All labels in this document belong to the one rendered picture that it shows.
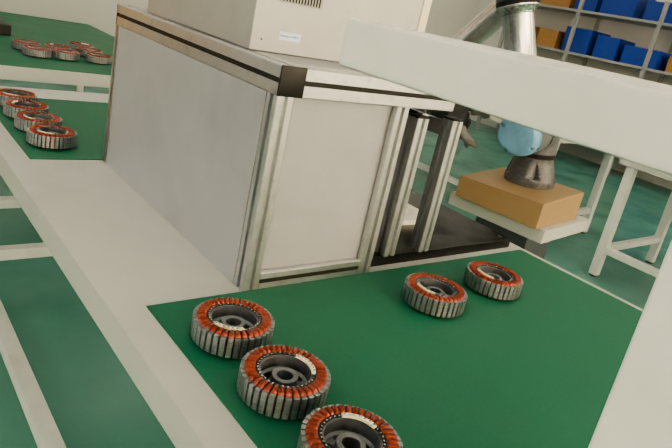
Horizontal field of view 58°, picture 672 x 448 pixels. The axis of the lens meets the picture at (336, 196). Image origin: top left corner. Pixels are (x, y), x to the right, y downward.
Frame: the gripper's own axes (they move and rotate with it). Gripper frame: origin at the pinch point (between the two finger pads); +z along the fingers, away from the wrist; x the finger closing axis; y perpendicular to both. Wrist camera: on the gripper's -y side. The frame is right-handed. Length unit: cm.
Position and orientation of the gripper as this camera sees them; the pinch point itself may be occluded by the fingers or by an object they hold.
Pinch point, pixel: (490, 127)
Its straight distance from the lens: 184.7
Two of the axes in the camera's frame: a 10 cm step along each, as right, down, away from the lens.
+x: -5.7, 7.5, -3.2
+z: 7.9, 4.1, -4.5
